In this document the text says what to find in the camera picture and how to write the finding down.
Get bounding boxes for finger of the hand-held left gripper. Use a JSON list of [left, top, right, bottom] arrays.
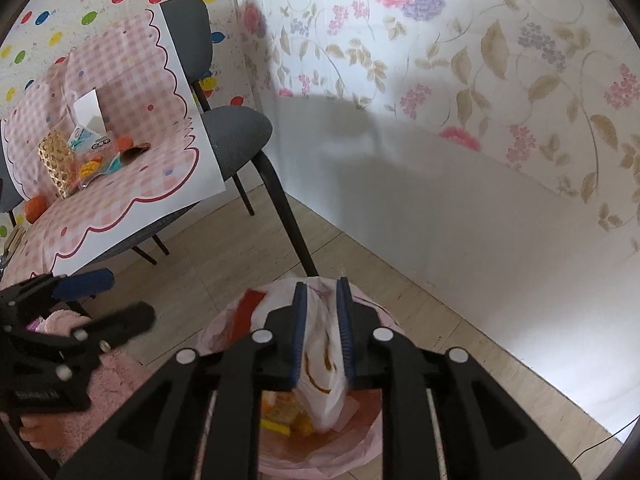
[[0, 267, 116, 308], [65, 301, 157, 356]]

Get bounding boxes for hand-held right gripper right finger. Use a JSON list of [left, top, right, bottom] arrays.
[[336, 277, 583, 480]]

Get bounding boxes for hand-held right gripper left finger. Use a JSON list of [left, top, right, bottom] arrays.
[[52, 282, 308, 480]]

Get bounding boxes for white printed plastic bag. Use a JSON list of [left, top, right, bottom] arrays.
[[295, 280, 358, 433]]

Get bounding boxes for bin with pink liner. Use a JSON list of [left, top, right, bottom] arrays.
[[195, 275, 416, 480]]

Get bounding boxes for dried fruit snack packet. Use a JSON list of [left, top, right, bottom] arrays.
[[90, 132, 118, 158]]

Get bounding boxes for blue white packet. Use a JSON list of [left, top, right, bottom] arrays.
[[67, 127, 101, 151]]

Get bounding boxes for person's left hand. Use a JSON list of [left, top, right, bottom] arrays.
[[17, 412, 66, 456]]

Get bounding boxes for orange snack packet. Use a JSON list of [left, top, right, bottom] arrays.
[[262, 392, 301, 416]]

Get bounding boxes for orange booklet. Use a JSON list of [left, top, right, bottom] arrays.
[[2, 225, 26, 257]]

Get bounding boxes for orange fruit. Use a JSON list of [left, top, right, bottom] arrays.
[[25, 194, 48, 223]]

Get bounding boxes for pink checked cloth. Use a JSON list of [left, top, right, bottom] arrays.
[[0, 7, 226, 276]]

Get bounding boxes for grey upholstered chair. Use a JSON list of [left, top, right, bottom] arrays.
[[0, 0, 321, 278]]

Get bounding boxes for black cable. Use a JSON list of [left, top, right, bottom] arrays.
[[570, 410, 640, 467]]

